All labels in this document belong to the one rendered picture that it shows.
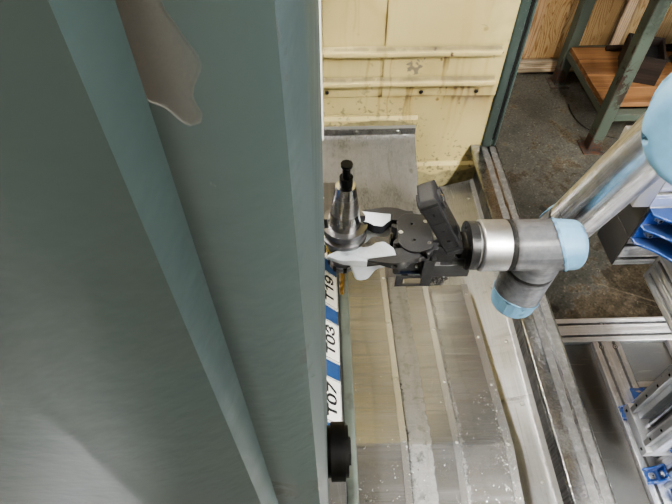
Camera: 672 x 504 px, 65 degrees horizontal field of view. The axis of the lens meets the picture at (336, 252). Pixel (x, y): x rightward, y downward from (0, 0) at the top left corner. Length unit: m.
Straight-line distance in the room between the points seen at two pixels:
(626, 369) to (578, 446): 0.86
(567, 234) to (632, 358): 1.23
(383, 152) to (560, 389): 0.73
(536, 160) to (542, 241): 2.08
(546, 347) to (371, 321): 0.37
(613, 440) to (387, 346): 0.89
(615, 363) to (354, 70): 1.23
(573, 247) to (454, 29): 0.69
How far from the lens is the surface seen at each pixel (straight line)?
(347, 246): 0.71
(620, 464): 1.81
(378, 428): 1.05
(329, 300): 0.98
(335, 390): 0.91
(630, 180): 0.82
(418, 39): 1.33
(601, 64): 3.21
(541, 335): 1.18
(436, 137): 1.50
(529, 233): 0.77
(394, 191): 1.40
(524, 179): 2.72
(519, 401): 1.24
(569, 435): 1.10
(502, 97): 1.46
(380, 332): 1.17
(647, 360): 2.01
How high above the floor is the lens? 1.75
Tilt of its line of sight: 51 degrees down
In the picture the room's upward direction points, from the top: straight up
